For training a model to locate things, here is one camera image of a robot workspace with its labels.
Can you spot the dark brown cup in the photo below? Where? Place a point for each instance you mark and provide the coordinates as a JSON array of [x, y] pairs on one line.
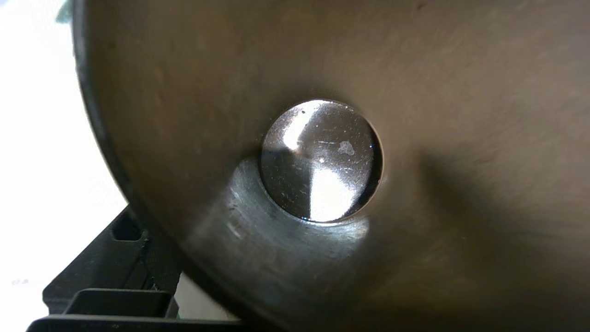
[[415, 115]]

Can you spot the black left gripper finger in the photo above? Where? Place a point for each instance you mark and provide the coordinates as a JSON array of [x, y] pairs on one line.
[[106, 272]]

